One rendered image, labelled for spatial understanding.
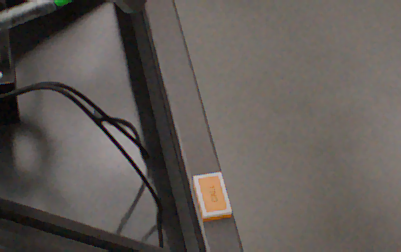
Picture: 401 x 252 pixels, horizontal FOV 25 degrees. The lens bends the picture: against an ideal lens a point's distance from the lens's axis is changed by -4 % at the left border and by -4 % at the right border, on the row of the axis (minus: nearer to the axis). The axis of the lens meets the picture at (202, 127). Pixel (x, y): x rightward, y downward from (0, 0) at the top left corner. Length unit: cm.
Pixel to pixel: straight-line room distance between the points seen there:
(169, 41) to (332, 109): 122
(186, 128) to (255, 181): 111
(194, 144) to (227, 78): 129
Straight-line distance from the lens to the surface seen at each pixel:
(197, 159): 101
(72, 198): 112
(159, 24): 113
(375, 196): 217
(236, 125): 222
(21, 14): 86
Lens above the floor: 178
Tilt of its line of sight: 54 degrees down
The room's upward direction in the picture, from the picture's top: 6 degrees clockwise
